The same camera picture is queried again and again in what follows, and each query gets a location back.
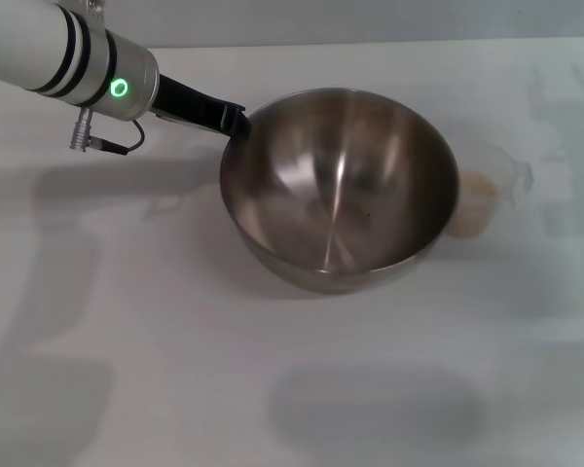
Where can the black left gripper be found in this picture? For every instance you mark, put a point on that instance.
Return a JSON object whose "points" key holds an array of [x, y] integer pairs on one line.
{"points": [[190, 107]]}

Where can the stainless steel mixing bowl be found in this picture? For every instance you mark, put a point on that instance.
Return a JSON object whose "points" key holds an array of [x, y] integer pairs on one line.
{"points": [[340, 194]]}

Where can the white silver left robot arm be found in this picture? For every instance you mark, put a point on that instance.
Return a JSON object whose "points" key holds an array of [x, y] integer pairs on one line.
{"points": [[53, 48]]}

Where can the white rice grains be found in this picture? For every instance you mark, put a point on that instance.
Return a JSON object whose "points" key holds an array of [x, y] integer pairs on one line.
{"points": [[474, 204]]}

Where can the clear plastic measuring cup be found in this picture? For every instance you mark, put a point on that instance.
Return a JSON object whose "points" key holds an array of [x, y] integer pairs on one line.
{"points": [[511, 170]]}

